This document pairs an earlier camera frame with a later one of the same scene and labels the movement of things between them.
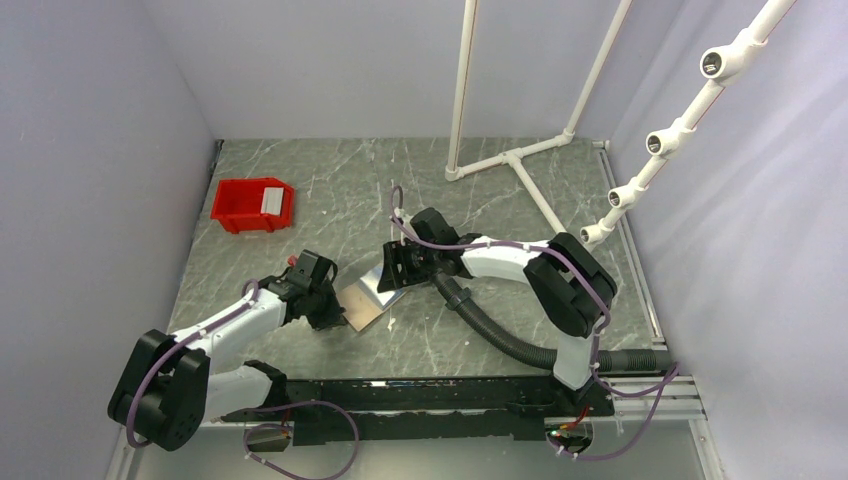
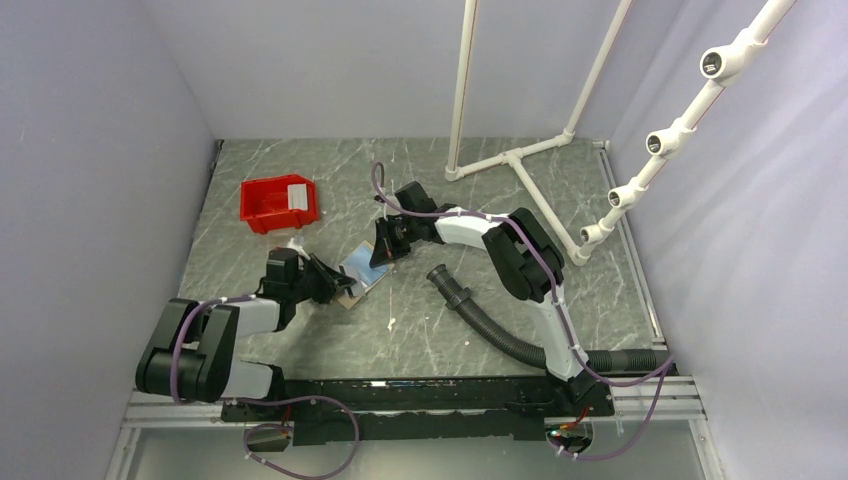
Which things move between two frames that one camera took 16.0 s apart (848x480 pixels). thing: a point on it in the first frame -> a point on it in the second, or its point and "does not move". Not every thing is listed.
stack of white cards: [272, 200] -> [297, 196]
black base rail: [342, 411] does not move
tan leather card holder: [361, 301] -> [360, 259]
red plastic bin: [238, 202] -> [264, 203]
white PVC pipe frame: [718, 65] does not move
